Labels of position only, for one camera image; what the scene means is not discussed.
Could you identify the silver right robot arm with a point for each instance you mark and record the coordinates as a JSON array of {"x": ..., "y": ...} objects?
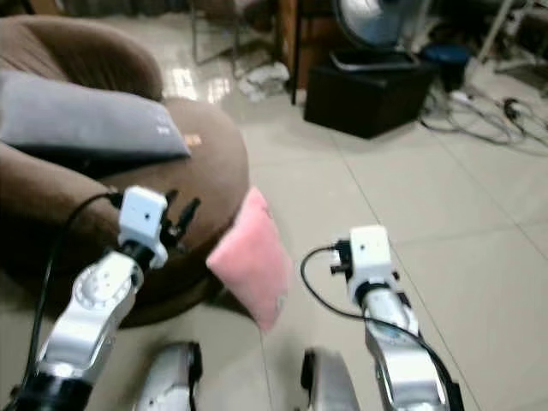
[{"x": 402, "y": 338}]

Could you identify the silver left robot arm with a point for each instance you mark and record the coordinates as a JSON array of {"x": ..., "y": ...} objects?
[{"x": 81, "y": 321}]

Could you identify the pink pillow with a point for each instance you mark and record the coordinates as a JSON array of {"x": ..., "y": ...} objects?
[{"x": 253, "y": 257}]

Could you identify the brown round sofa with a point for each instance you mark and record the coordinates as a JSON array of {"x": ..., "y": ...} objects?
[{"x": 68, "y": 201}]

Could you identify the grey pillow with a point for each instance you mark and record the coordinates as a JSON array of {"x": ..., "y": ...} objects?
[{"x": 86, "y": 116}]

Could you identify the grey floor fan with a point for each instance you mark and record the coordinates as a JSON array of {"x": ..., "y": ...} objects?
[{"x": 381, "y": 26}]

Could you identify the small orange tag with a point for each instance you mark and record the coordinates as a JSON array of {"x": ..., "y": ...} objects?
[{"x": 192, "y": 139}]

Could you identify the silver right robot leg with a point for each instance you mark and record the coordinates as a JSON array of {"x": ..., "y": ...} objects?
[{"x": 325, "y": 385}]

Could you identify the silver robot leg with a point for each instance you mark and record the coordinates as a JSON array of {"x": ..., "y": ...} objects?
[
  {"x": 325, "y": 385},
  {"x": 171, "y": 377}
]

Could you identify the silver left robot leg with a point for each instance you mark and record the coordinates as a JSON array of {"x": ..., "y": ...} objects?
[{"x": 171, "y": 377}]

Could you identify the white crumpled cloth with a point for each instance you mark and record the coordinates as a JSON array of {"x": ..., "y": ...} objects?
[{"x": 264, "y": 81}]

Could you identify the black box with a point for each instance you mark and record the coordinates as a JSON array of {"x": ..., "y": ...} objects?
[{"x": 364, "y": 98}]

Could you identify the brown wooden cabinet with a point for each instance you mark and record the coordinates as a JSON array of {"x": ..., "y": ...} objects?
[{"x": 308, "y": 38}]

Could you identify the blue round stool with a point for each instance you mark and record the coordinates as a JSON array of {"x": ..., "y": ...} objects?
[{"x": 447, "y": 62}]

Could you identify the white metal rack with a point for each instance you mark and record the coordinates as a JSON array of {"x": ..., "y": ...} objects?
[{"x": 509, "y": 30}]

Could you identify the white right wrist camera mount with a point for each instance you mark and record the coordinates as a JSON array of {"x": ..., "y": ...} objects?
[{"x": 370, "y": 253}]

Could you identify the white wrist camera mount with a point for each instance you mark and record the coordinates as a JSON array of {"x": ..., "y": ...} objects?
[
  {"x": 144, "y": 218},
  {"x": 370, "y": 253}
]

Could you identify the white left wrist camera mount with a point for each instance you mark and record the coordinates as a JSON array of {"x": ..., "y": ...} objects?
[{"x": 144, "y": 218}]

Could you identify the metal chair frame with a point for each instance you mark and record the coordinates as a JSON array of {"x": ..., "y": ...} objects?
[{"x": 231, "y": 30}]

